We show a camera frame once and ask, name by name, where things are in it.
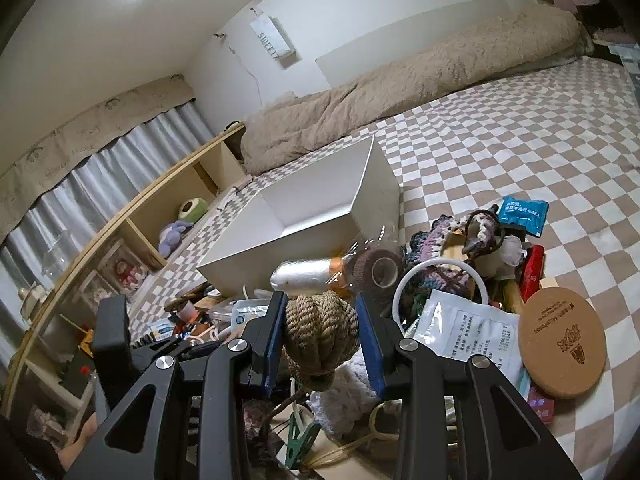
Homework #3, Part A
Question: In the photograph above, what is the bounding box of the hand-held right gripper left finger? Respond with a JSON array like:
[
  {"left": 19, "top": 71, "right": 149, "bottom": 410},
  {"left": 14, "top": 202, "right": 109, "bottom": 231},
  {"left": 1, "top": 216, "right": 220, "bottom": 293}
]
[{"left": 65, "top": 291, "right": 289, "bottom": 480}]

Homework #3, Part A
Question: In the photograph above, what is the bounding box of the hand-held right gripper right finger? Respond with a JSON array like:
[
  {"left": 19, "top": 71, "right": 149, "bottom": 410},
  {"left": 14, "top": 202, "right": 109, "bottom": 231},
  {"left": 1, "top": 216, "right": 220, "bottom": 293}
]
[{"left": 355, "top": 293, "right": 583, "bottom": 480}]

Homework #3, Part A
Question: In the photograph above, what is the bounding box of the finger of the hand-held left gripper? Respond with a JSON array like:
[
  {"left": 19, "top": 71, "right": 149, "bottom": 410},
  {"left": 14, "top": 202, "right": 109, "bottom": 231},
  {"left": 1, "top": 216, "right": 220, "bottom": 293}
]
[{"left": 92, "top": 294, "right": 202, "bottom": 412}]

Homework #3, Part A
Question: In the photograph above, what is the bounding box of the jute rope knot ball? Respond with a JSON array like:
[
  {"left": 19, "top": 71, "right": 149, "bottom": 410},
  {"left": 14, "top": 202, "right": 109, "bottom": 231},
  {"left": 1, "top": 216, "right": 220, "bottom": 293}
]
[{"left": 283, "top": 291, "right": 360, "bottom": 392}]

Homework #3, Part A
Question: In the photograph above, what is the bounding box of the white storage box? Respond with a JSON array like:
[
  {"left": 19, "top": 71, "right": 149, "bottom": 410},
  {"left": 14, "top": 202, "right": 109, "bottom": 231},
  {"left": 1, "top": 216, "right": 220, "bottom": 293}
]
[{"left": 196, "top": 134, "right": 402, "bottom": 297}]

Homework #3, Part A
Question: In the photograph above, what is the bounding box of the person's left forearm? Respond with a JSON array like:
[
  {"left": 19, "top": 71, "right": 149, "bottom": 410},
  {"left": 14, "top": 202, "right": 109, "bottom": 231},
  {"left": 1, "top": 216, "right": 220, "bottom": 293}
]
[{"left": 56, "top": 406, "right": 99, "bottom": 470}]

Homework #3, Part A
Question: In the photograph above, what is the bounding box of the white dress doll in case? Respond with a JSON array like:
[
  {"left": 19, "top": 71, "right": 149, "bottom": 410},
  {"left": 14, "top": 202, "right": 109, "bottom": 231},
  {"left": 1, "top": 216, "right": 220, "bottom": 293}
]
[{"left": 77, "top": 269, "right": 118, "bottom": 313}]

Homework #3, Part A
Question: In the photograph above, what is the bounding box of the white fluffy cloth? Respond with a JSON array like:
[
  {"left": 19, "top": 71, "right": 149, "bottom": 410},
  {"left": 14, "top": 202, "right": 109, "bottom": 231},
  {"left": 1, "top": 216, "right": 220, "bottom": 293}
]
[{"left": 309, "top": 362, "right": 383, "bottom": 442}]

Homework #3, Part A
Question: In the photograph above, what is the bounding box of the red teddy bear in case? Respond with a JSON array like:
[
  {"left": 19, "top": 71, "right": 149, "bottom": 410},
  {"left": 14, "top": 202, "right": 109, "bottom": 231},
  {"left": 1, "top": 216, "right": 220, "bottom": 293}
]
[{"left": 97, "top": 240, "right": 152, "bottom": 306}]

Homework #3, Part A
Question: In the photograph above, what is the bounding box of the beige rubber band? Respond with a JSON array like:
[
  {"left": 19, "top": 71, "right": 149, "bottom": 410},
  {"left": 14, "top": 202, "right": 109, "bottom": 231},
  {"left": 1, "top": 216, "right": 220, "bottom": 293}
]
[{"left": 299, "top": 402, "right": 401, "bottom": 472}]

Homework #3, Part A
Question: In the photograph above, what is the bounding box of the brown bandage roll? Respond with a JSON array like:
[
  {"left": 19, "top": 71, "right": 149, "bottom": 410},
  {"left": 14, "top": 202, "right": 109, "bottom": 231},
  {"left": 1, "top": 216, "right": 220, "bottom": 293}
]
[{"left": 349, "top": 245, "right": 404, "bottom": 292}]

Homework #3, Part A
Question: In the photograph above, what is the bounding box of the white printed sachet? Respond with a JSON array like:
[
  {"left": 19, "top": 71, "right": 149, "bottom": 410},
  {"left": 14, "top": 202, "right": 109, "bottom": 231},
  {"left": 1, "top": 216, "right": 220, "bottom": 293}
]
[{"left": 411, "top": 289, "right": 522, "bottom": 362}]

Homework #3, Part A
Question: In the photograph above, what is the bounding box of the green clothespin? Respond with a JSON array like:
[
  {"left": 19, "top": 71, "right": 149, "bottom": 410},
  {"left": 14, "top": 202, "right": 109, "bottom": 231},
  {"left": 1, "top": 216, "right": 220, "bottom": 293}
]
[{"left": 284, "top": 419, "right": 322, "bottom": 472}]

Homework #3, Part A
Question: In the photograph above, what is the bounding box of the purple plush toy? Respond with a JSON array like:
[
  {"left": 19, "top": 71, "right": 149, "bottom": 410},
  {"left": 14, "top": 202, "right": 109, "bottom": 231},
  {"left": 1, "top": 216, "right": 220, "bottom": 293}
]
[{"left": 158, "top": 220, "right": 194, "bottom": 257}]

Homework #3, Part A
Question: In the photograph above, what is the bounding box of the multicoloured crochet piece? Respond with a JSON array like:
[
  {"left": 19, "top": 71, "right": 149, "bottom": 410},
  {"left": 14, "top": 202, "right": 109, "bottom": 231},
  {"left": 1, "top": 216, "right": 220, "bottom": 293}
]
[{"left": 404, "top": 216, "right": 478, "bottom": 303}]

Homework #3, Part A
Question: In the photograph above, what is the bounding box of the wooden bedside shelf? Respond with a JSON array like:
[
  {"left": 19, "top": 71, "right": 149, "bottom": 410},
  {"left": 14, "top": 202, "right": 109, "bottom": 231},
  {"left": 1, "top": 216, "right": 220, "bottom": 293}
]
[{"left": 0, "top": 121, "right": 247, "bottom": 413}]

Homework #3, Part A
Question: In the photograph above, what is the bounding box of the green round plush toy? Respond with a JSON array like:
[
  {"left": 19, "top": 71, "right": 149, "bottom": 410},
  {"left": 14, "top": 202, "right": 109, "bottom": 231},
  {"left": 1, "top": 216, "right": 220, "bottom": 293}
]
[{"left": 177, "top": 197, "right": 209, "bottom": 224}]

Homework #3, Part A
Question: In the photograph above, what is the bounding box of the grey curtain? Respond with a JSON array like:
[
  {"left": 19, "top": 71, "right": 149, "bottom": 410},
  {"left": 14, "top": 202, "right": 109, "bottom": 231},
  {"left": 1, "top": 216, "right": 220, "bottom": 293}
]
[{"left": 0, "top": 99, "right": 217, "bottom": 286}]

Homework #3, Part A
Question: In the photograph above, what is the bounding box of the red box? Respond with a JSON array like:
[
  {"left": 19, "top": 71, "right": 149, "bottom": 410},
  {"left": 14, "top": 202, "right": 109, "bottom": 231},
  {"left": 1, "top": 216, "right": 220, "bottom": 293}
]
[{"left": 519, "top": 244, "right": 547, "bottom": 305}]

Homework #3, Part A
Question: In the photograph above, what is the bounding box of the round cork coaster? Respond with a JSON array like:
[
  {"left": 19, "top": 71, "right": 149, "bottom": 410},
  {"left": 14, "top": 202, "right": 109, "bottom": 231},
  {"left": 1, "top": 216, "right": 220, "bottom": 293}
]
[{"left": 517, "top": 287, "right": 609, "bottom": 401}]

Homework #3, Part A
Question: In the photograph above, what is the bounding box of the beige curtain valance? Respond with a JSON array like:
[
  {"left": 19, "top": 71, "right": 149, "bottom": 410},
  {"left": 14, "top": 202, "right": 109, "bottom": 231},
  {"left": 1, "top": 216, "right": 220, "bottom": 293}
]
[{"left": 0, "top": 74, "right": 197, "bottom": 243}]

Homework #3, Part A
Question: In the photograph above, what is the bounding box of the blue wipe packet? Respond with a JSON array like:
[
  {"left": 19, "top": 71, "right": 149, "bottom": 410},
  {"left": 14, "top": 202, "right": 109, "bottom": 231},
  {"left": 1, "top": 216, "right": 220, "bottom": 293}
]
[{"left": 498, "top": 195, "right": 550, "bottom": 237}]

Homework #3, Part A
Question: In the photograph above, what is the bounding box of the brown white checkered bed sheet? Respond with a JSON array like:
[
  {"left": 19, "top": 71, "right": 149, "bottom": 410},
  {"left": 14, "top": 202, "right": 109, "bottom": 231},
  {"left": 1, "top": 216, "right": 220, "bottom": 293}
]
[{"left": 127, "top": 54, "right": 640, "bottom": 466}]

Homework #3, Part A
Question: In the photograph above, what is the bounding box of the beige fluffy blanket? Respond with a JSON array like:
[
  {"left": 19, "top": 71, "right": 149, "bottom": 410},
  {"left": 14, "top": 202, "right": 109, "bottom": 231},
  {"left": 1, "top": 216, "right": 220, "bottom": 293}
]
[{"left": 240, "top": 9, "right": 597, "bottom": 177}]

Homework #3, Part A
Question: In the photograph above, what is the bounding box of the white hanging paper bag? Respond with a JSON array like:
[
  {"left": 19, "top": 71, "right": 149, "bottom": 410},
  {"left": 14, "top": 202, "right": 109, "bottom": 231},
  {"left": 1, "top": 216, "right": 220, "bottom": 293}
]
[{"left": 248, "top": 6, "right": 297, "bottom": 69}]

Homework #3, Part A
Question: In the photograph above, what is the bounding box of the white ring tube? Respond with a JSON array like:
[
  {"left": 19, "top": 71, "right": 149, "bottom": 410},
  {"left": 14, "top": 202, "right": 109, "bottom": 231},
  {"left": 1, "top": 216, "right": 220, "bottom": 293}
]
[{"left": 391, "top": 258, "right": 489, "bottom": 332}]

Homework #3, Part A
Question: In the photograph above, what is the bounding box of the brown white crochet hair tie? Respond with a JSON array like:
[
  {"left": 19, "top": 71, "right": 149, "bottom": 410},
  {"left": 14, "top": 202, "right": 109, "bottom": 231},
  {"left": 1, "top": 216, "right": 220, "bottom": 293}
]
[{"left": 461, "top": 209, "right": 507, "bottom": 262}]

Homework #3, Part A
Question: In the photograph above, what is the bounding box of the white wall cable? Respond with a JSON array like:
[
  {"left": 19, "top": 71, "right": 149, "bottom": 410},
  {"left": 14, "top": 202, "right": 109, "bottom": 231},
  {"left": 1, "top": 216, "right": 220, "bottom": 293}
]
[{"left": 215, "top": 31, "right": 264, "bottom": 112}]

